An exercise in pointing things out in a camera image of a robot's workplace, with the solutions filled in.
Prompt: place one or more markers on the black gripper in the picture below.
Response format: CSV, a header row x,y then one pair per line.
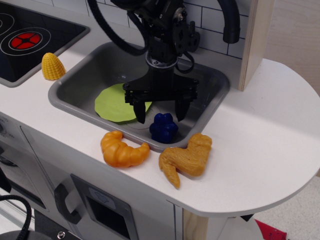
x,y
161,85

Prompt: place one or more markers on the blue toy blueberries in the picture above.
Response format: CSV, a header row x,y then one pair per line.
x,y
163,129

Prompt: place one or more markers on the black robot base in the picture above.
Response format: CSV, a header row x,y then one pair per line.
x,y
40,228

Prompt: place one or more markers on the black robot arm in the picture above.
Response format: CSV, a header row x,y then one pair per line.
x,y
167,36

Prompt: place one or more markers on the green toy plate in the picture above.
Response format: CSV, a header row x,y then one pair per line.
x,y
110,105

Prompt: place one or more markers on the grey toy sink basin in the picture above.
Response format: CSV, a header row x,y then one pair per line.
x,y
76,92

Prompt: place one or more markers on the toy fried chicken wing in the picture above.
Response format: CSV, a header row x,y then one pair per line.
x,y
191,160

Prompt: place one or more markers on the orange toy croissant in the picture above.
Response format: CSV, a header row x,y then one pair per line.
x,y
118,154

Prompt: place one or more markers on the black toy faucet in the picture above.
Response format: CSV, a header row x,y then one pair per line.
x,y
219,24

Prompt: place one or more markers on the yellow toy corn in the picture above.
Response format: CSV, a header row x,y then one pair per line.
x,y
52,68

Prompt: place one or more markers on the black toy stovetop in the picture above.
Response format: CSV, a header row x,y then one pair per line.
x,y
26,36

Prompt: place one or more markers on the red cloth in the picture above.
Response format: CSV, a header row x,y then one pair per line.
x,y
271,233

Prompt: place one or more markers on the wooden side post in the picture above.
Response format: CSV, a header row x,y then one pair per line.
x,y
259,21

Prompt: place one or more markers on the black oven door handle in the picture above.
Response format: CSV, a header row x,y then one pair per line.
x,y
60,196

